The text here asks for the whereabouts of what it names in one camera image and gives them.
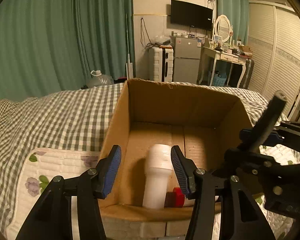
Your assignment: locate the white suitcase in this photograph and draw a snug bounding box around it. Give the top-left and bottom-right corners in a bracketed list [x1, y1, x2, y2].
[148, 46, 173, 82]

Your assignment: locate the white dressing table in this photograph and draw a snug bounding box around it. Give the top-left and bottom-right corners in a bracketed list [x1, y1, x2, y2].
[197, 47, 247, 88]

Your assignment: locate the green side curtain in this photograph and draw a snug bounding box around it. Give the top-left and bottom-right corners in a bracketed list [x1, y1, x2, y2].
[217, 0, 250, 45]

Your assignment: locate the white louvered wardrobe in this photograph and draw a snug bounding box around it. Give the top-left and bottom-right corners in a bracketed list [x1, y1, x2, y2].
[248, 1, 300, 118]

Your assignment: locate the clear water jug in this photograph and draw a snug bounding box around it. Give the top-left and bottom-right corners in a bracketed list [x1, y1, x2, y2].
[87, 70, 114, 88]

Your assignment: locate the dark suitcase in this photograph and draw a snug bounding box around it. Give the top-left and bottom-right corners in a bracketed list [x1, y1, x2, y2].
[239, 59, 255, 89]

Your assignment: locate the oval white mirror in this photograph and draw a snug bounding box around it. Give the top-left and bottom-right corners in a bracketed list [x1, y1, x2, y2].
[213, 15, 233, 42]

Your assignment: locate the black cylindrical tube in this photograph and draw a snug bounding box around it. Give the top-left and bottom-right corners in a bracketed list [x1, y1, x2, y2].
[252, 90, 287, 134]

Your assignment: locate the black wall television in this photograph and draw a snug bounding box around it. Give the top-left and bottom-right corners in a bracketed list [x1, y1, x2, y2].
[170, 0, 213, 31]

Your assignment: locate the checkered bed sheet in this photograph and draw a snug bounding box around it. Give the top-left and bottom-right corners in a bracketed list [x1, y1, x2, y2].
[0, 83, 267, 239]

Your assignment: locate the white mop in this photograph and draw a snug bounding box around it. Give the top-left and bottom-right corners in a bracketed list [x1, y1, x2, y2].
[125, 14, 134, 80]

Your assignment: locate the silver mini fridge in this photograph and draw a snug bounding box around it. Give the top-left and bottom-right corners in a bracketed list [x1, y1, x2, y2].
[173, 37, 202, 84]

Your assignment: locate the brown cardboard box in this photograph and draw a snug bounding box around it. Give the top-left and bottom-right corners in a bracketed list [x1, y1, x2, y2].
[99, 79, 251, 222]

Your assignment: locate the white floral quilt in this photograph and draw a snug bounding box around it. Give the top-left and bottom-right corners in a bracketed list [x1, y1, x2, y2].
[5, 144, 300, 240]

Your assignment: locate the blue laundry basket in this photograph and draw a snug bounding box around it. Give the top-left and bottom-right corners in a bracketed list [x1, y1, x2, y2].
[212, 70, 227, 87]

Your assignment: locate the white bottle red cap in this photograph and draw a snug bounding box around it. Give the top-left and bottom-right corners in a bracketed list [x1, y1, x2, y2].
[142, 144, 185, 210]

